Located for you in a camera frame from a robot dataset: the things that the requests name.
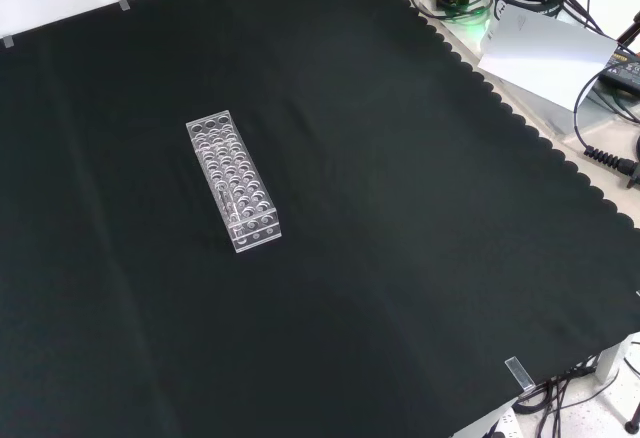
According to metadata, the clear glass test tube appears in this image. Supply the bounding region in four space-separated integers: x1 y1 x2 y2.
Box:
215 180 242 227

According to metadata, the clear test tube rack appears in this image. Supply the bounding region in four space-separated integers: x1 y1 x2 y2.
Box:
185 109 283 254

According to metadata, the black bench cloth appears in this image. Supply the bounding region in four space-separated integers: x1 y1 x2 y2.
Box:
0 0 640 438

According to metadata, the pale board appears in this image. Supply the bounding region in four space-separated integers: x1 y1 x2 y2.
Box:
477 6 620 113

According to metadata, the white power strip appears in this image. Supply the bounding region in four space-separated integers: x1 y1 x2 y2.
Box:
478 406 520 438

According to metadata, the black power adapter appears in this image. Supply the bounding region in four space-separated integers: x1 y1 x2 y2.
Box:
598 46 640 90

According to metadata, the grey table leg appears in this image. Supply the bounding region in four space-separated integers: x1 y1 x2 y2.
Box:
596 343 622 384

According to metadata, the black tripod leg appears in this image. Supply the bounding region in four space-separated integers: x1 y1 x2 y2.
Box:
617 9 640 47

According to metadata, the thick black cable with plug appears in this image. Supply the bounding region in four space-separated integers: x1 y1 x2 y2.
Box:
572 60 640 189

